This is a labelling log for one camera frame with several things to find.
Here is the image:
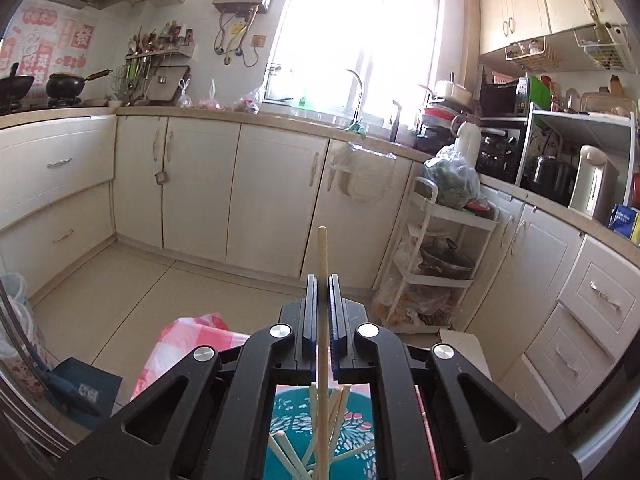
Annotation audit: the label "floral trash bin with bag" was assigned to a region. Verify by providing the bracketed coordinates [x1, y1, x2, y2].
[0, 272, 52, 402]

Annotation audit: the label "white counter shelf rack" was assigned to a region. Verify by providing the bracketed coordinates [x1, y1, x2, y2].
[515, 102, 639, 221]

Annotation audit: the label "plastic bag of greens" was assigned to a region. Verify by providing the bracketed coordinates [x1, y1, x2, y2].
[422, 145, 484, 211]

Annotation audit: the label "steel pot with lid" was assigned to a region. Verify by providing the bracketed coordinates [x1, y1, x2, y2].
[420, 242, 476, 282]

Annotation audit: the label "white door bag holder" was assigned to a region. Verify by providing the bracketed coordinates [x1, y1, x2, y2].
[327, 142, 399, 204]

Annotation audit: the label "teal perforated plastic basket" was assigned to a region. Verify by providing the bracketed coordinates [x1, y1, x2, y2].
[265, 385, 379, 480]

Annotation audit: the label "water heater hoses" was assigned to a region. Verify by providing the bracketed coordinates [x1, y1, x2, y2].
[215, 10, 262, 69]

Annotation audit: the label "green cutting board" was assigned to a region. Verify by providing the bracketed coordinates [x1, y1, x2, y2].
[527, 76, 554, 112]

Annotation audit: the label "grey cutting board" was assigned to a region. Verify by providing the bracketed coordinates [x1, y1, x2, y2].
[150, 66, 191, 102]

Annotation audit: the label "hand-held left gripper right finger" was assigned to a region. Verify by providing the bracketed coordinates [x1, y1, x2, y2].
[327, 274, 584, 480]

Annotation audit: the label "wall utensil rack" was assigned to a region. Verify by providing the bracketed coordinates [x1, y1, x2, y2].
[117, 22, 196, 107]

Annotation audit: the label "white wire hanging basket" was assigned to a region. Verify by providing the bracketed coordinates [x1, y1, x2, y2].
[574, 22, 630, 72]
[505, 37, 561, 72]

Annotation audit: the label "cream base kitchen cabinets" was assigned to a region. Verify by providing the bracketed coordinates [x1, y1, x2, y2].
[0, 109, 640, 436]

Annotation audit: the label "pink wall stickers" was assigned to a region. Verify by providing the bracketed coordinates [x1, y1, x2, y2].
[0, 7, 96, 97]

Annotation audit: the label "pink checked tablecloth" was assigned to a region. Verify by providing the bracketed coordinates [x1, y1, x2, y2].
[131, 312, 443, 480]

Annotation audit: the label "cream electric water boiler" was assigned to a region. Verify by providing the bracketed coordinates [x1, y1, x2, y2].
[569, 145, 621, 219]

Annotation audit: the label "black microwave oven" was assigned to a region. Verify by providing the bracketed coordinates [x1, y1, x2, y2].
[479, 77, 531, 117]

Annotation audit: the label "bright kitchen window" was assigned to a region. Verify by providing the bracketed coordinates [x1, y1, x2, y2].
[262, 0, 443, 126]

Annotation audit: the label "chrome sink faucet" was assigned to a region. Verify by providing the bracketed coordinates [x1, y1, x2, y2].
[345, 69, 367, 126]

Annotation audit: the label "stack of pots and dishes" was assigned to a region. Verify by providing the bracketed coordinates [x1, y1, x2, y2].
[417, 80, 476, 152]

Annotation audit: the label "white thermos jug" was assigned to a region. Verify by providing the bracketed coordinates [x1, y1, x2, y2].
[452, 122, 482, 171]

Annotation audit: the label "wooden chopstick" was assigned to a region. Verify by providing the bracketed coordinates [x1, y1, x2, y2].
[317, 226, 334, 480]
[267, 430, 313, 480]
[340, 440, 377, 464]
[309, 382, 321, 436]
[302, 387, 351, 466]

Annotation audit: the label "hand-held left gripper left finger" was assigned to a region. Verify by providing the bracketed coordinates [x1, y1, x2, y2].
[62, 274, 321, 480]

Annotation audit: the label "blue carton box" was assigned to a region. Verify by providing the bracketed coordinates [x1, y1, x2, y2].
[607, 204, 640, 239]

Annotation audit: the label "black toaster oven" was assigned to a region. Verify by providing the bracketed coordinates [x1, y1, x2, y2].
[475, 127, 526, 184]

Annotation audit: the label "white cardboard sheet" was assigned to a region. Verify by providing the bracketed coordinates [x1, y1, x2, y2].
[439, 329, 494, 382]

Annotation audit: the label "white storage trolley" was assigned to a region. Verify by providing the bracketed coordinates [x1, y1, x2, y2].
[372, 177, 499, 329]

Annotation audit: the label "black wok with handle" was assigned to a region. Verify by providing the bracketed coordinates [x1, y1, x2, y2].
[46, 69, 114, 102]
[0, 62, 36, 107]

